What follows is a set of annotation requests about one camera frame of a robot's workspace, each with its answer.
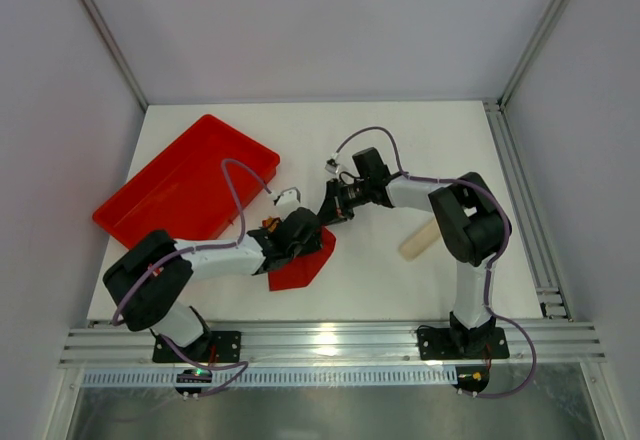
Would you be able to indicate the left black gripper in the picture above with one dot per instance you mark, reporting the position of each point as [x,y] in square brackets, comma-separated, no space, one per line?
[310,239]

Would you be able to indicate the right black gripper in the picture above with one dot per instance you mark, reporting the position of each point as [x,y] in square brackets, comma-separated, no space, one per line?
[336,205]

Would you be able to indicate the yellow plastic spoon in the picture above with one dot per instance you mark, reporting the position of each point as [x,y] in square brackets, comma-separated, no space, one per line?
[271,223]

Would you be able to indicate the red paper napkin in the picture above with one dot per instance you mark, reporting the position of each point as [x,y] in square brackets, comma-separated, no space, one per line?
[301,271]

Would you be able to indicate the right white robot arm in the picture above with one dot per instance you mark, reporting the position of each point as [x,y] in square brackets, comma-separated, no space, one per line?
[473,228]

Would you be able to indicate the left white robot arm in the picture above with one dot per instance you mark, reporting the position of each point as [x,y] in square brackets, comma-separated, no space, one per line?
[146,282]

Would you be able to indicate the cream utensil case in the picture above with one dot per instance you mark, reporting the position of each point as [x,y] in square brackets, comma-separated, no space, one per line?
[419,241]

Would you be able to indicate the red plastic tray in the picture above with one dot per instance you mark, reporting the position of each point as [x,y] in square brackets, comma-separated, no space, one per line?
[183,190]

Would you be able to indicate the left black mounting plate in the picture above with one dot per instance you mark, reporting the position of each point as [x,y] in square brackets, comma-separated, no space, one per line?
[214,348]

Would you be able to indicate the black mounting plate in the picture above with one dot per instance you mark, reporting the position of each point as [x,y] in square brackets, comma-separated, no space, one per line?
[436,343]
[214,348]

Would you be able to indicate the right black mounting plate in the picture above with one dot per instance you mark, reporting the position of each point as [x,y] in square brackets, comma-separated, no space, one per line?
[436,343]

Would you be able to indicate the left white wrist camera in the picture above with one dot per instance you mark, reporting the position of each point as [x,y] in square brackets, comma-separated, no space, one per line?
[289,197]

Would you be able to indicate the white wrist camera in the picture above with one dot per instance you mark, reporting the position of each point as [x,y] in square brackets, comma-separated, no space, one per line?
[333,166]
[289,197]

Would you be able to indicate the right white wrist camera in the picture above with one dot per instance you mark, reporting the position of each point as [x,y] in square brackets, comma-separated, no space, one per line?
[333,166]

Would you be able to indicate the slotted white cable duct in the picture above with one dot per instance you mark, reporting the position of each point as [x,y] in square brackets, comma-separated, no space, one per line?
[255,377]

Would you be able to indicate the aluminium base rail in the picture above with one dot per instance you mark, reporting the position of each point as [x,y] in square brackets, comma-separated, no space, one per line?
[332,344]

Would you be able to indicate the right aluminium side rail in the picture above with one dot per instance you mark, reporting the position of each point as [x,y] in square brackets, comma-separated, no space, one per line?
[537,247]

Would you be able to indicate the left aluminium frame post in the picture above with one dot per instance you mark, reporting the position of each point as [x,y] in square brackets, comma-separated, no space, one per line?
[109,42]

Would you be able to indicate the aluminium frame post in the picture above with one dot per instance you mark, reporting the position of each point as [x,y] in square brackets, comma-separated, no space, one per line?
[541,34]
[109,42]

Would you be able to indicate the right aluminium frame post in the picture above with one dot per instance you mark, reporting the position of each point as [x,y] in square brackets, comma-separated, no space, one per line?
[541,34]

